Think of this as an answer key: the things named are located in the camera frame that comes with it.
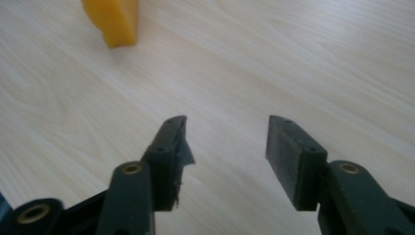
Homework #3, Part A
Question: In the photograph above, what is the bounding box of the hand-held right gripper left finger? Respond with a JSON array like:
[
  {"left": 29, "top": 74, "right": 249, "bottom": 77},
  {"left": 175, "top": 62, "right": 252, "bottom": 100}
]
[{"left": 140, "top": 115, "right": 197, "bottom": 212}]

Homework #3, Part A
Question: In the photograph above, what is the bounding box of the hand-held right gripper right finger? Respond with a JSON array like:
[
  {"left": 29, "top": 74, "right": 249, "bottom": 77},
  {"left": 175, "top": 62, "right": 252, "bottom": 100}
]
[{"left": 264, "top": 115, "right": 329, "bottom": 212}]

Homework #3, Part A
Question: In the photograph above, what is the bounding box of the yellow block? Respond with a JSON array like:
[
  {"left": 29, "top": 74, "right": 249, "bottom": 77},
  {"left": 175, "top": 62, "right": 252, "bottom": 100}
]
[{"left": 80, "top": 0, "right": 139, "bottom": 49}]

